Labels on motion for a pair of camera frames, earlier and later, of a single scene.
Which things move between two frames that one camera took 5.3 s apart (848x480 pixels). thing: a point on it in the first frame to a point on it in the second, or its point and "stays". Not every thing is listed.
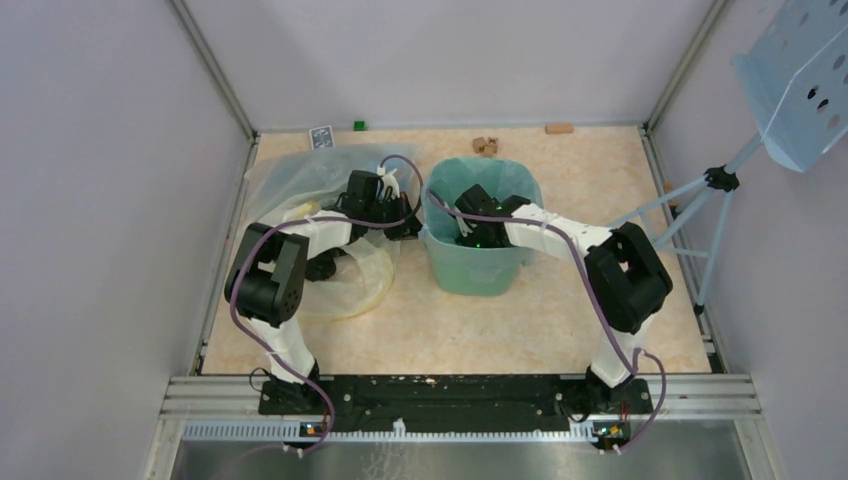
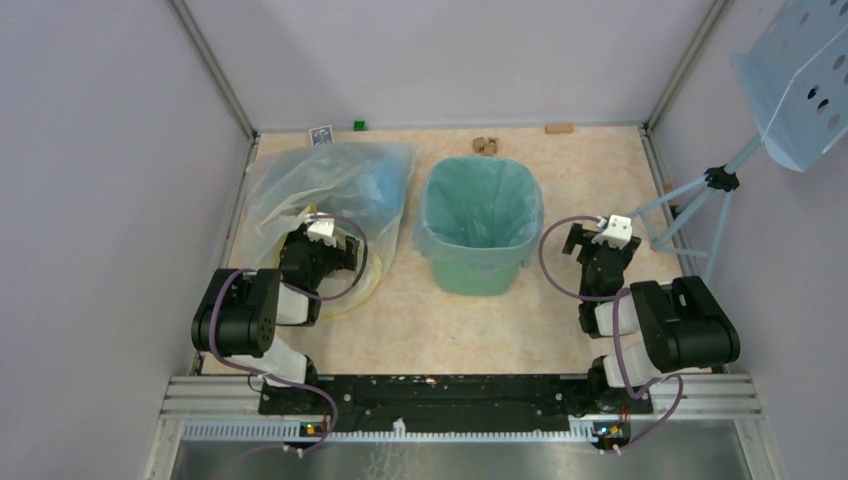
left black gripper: (409, 229) to (340, 259)
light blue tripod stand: (718, 177) stays
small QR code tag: (322, 137) stays
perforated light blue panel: (795, 75) stays
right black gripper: (467, 240) to (583, 236)
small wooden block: (559, 129) stays
